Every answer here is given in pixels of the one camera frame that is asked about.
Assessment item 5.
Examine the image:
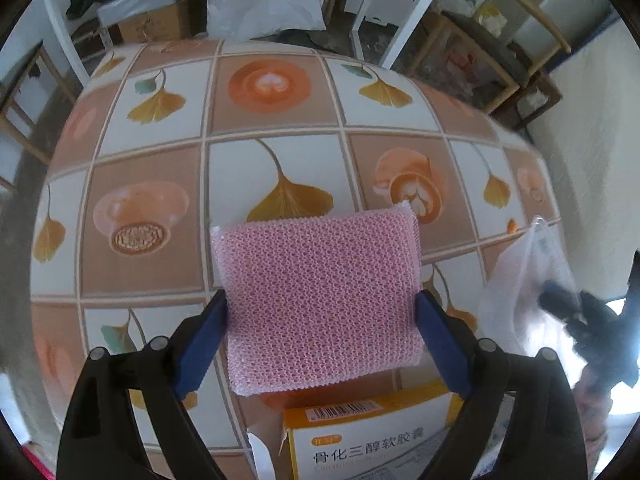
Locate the brown cardboard box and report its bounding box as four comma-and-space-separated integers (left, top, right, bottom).
117, 0, 191, 46

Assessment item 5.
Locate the white flat box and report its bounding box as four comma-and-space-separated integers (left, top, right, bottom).
97, 0, 213, 26

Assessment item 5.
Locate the pink mesh sponge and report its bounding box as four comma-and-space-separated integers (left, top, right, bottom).
210, 199, 426, 398

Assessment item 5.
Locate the white plastic bag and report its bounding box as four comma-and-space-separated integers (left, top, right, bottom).
206, 0, 326, 41

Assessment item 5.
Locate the white side table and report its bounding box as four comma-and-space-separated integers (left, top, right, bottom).
42, 0, 453, 86

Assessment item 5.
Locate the white printed bag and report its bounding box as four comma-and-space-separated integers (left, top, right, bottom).
450, 0, 506, 31

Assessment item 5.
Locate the person's right forearm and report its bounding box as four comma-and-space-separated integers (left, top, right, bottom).
570, 360, 621, 480

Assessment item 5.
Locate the white paper leaflet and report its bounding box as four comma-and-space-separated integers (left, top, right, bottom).
247, 430, 276, 480

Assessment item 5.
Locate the clear plastic bag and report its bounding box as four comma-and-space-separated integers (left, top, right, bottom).
475, 215, 586, 361

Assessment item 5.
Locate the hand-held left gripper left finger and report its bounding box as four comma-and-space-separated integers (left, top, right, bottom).
57, 290, 228, 480

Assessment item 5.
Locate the wooden chair black seat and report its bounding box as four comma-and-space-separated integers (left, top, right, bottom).
0, 42, 83, 191
415, 0, 573, 116

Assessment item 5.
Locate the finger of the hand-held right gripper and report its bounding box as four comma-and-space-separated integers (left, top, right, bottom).
537, 280, 583, 323

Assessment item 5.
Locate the dark wooden stool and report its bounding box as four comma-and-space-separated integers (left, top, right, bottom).
490, 70, 563, 131

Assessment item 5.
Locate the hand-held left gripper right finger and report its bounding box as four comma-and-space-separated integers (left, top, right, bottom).
415, 291, 588, 480

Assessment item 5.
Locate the white refrigerator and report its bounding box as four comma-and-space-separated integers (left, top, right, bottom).
515, 0, 601, 56

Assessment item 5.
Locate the white mattress blue edge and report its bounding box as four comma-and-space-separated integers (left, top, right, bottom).
525, 15, 640, 281

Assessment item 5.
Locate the orange white medicine box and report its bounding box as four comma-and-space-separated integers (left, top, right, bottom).
277, 382, 466, 480

